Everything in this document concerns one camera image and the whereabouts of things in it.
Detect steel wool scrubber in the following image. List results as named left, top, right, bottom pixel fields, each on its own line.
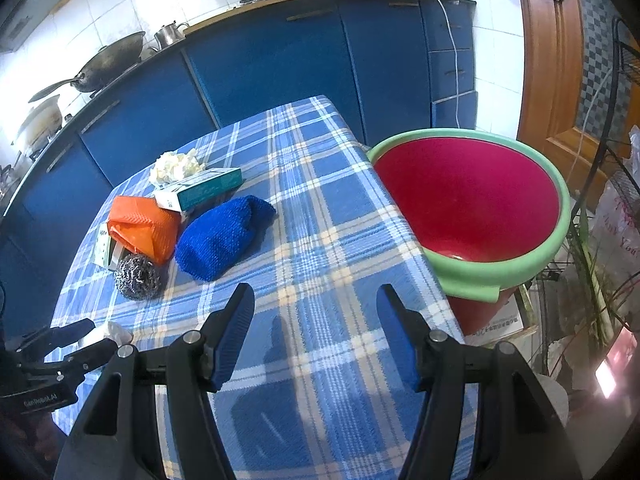
left=114, top=254, right=162, bottom=300

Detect orange mesh cloth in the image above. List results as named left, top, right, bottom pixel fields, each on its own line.
left=107, top=195, right=181, bottom=266

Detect blue knitted cloth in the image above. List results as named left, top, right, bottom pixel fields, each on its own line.
left=175, top=195, right=276, bottom=282

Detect white teal small carton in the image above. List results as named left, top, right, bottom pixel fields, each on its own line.
left=154, top=168, right=243, bottom=212

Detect white tissue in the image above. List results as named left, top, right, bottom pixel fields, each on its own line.
left=149, top=148, right=205, bottom=188

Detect clear plastic bag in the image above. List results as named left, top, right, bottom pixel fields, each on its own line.
left=78, top=321, right=134, bottom=348

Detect green white medicine box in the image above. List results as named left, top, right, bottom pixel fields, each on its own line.
left=93, top=222, right=127, bottom=271

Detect blue kitchen base cabinets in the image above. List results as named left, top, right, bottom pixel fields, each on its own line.
left=1, top=0, right=477, bottom=337

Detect green onions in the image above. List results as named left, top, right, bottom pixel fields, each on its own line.
left=567, top=205, right=639, bottom=356

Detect red basin with green rim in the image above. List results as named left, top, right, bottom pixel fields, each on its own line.
left=368, top=128, right=570, bottom=335

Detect white plastic shopping bag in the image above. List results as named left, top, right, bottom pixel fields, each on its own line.
left=591, top=126, right=639, bottom=316

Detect white cooking pot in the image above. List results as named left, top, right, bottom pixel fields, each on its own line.
left=13, top=94, right=62, bottom=157

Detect blue plaid tablecloth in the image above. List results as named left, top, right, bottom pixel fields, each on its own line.
left=53, top=96, right=461, bottom=479

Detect black wok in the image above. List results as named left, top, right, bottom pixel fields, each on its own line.
left=29, top=30, right=145, bottom=103

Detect wooden door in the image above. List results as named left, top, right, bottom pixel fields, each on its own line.
left=518, top=0, right=639, bottom=208

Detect steel kettle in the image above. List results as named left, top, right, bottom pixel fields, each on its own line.
left=154, top=22, right=189, bottom=50

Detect white power cable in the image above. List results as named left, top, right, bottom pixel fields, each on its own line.
left=399, top=0, right=461, bottom=130

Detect black wire rack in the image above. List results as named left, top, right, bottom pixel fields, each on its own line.
left=529, top=15, right=640, bottom=391

